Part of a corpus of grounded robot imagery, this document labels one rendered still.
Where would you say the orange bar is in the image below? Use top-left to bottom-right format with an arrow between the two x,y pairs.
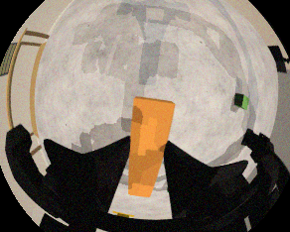
128,96 -> 176,198

